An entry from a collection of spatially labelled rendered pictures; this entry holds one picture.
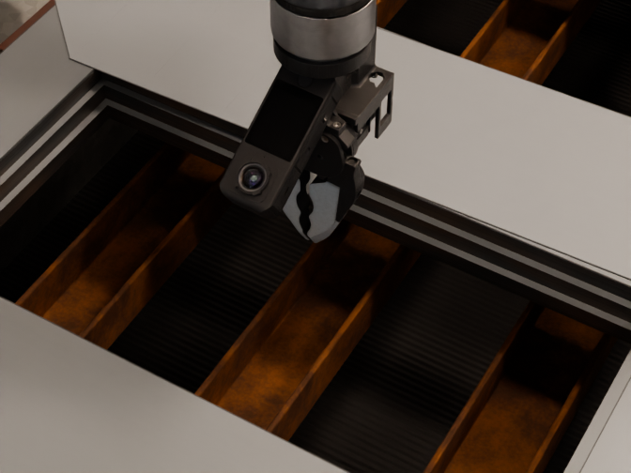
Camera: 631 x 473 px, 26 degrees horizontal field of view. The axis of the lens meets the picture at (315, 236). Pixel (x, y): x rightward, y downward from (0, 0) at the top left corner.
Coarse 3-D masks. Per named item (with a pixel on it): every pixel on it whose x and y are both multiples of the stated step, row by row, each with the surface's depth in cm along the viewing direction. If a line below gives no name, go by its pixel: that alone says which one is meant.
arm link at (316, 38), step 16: (272, 0) 95; (272, 16) 96; (288, 16) 94; (304, 16) 100; (352, 16) 93; (368, 16) 95; (272, 32) 97; (288, 32) 95; (304, 32) 94; (320, 32) 94; (336, 32) 94; (352, 32) 94; (368, 32) 96; (288, 48) 96; (304, 48) 95; (320, 48) 95; (336, 48) 95; (352, 48) 96
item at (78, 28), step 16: (64, 0) 133; (80, 0) 133; (96, 0) 133; (112, 0) 133; (128, 0) 133; (64, 16) 132; (80, 16) 132; (96, 16) 132; (112, 16) 132; (64, 32) 130; (80, 32) 130; (96, 32) 130; (80, 48) 129
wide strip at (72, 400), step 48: (0, 336) 106; (48, 336) 106; (0, 384) 103; (48, 384) 103; (96, 384) 103; (144, 384) 103; (0, 432) 100; (48, 432) 100; (96, 432) 100; (144, 432) 100; (192, 432) 100; (240, 432) 100
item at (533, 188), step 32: (544, 96) 124; (544, 128) 122; (576, 128) 122; (608, 128) 122; (512, 160) 119; (544, 160) 119; (576, 160) 119; (480, 192) 116; (512, 192) 116; (544, 192) 116; (576, 192) 116; (512, 224) 114; (544, 224) 114
